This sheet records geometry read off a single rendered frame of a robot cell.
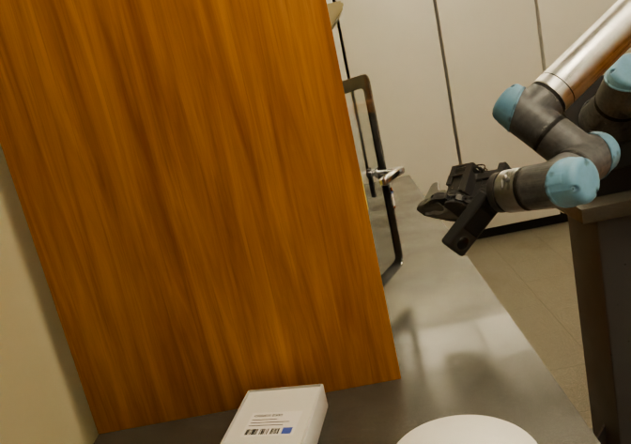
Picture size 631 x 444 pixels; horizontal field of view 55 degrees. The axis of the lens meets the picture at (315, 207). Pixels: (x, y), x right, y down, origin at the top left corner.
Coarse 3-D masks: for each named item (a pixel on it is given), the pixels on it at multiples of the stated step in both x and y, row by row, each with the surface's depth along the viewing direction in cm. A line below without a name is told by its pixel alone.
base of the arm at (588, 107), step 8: (584, 104) 163; (592, 104) 158; (584, 112) 161; (592, 112) 158; (600, 112) 154; (584, 120) 161; (592, 120) 158; (600, 120) 156; (608, 120) 154; (616, 120) 153; (624, 120) 152; (584, 128) 161; (592, 128) 159; (600, 128) 158; (608, 128) 156; (616, 128) 155; (624, 128) 155; (616, 136) 157; (624, 136) 157
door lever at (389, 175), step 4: (376, 168) 118; (380, 168) 119; (392, 168) 117; (396, 168) 115; (400, 168) 116; (404, 168) 117; (376, 172) 118; (380, 172) 118; (384, 172) 118; (388, 172) 114; (392, 172) 113; (396, 172) 114; (400, 172) 116; (404, 172) 117; (380, 176) 119; (384, 176) 110; (388, 176) 111; (392, 176) 112; (396, 176) 114; (380, 180) 110; (384, 180) 110; (388, 180) 110; (392, 180) 112; (380, 184) 110; (384, 184) 110; (388, 184) 110
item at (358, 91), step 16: (352, 80) 112; (368, 80) 118; (352, 96) 111; (368, 96) 117; (352, 112) 111; (368, 112) 117; (352, 128) 110; (368, 128) 116; (368, 144) 116; (368, 160) 115; (384, 160) 122; (368, 176) 115; (368, 192) 114; (384, 192) 121; (368, 208) 114; (384, 208) 120; (384, 224) 120; (384, 240) 119; (384, 256) 119; (400, 256) 126; (384, 272) 118
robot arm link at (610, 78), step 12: (624, 60) 145; (612, 72) 144; (624, 72) 143; (600, 84) 153; (612, 84) 145; (624, 84) 142; (600, 96) 152; (612, 96) 147; (624, 96) 144; (600, 108) 154; (612, 108) 150; (624, 108) 146
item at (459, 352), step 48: (432, 240) 154; (384, 288) 130; (432, 288) 125; (480, 288) 120; (432, 336) 105; (480, 336) 102; (384, 384) 94; (432, 384) 91; (480, 384) 88; (528, 384) 86; (144, 432) 95; (192, 432) 92; (336, 432) 84; (384, 432) 82; (528, 432) 76; (576, 432) 74
